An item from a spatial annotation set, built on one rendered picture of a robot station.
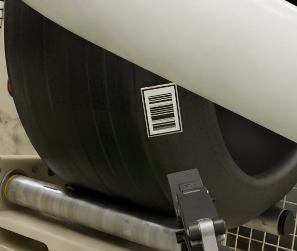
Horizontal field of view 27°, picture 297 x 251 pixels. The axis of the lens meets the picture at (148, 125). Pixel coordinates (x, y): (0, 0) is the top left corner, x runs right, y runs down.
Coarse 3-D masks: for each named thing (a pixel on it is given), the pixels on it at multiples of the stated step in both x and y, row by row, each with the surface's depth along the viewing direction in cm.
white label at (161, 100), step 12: (168, 84) 69; (144, 96) 69; (156, 96) 69; (168, 96) 70; (144, 108) 70; (156, 108) 70; (168, 108) 70; (156, 120) 71; (168, 120) 71; (180, 120) 71; (156, 132) 71; (168, 132) 71
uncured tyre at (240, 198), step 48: (288, 0) 114; (48, 48) 75; (96, 48) 70; (48, 96) 78; (96, 96) 72; (192, 96) 71; (48, 144) 83; (96, 144) 77; (144, 144) 72; (192, 144) 73; (240, 144) 114; (288, 144) 110; (96, 192) 87; (144, 192) 78; (240, 192) 84; (288, 192) 98
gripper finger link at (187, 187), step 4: (180, 184) 56; (184, 184) 56; (188, 184) 56; (192, 184) 55; (180, 188) 55; (184, 188) 55; (188, 188) 55; (192, 188) 55; (196, 188) 51; (184, 192) 51; (188, 192) 51
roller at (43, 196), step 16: (16, 176) 97; (16, 192) 95; (32, 192) 93; (48, 192) 92; (64, 192) 91; (80, 192) 90; (32, 208) 94; (48, 208) 91; (64, 208) 89; (80, 208) 87; (96, 208) 86; (112, 208) 85; (128, 208) 84; (80, 224) 89; (96, 224) 86; (112, 224) 84; (128, 224) 82; (144, 224) 81; (160, 224) 80; (176, 224) 79; (144, 240) 81; (160, 240) 79; (176, 240) 78
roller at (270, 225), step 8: (272, 208) 102; (280, 208) 101; (264, 216) 101; (272, 216) 100; (280, 216) 100; (288, 216) 100; (248, 224) 103; (256, 224) 102; (264, 224) 101; (272, 224) 100; (280, 224) 99; (288, 224) 101; (272, 232) 101; (280, 232) 100; (288, 232) 101
